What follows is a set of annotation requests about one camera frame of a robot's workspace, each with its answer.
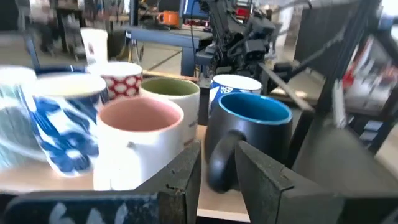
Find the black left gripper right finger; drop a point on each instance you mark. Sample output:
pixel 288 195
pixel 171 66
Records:
pixel 261 199

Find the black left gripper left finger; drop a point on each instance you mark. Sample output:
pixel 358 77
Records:
pixel 182 193

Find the white mug pink interior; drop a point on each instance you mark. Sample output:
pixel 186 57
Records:
pixel 136 155

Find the black mug blue interior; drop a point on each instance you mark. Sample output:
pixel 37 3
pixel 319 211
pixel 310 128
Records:
pixel 258 137

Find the white mug black text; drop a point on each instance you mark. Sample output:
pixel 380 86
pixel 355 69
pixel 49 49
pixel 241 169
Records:
pixel 186 105

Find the white mug blue floral print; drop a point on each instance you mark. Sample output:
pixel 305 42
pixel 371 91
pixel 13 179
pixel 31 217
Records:
pixel 62 130

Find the teal lattice patterned mug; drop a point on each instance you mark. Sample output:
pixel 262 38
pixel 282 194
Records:
pixel 12 124

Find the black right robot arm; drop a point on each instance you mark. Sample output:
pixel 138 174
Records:
pixel 224 31

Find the black upright bar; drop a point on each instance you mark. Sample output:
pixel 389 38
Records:
pixel 203 105

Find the blue workbench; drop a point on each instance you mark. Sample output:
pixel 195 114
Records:
pixel 174 37

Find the orange mug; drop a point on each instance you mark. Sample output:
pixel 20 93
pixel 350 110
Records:
pixel 169 18

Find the white mug red pattern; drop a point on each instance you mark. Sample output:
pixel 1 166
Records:
pixel 124 84

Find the tall white cup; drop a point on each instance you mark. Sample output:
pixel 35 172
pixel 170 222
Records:
pixel 94 46

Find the black metal rig frame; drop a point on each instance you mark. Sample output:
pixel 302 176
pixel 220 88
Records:
pixel 345 53

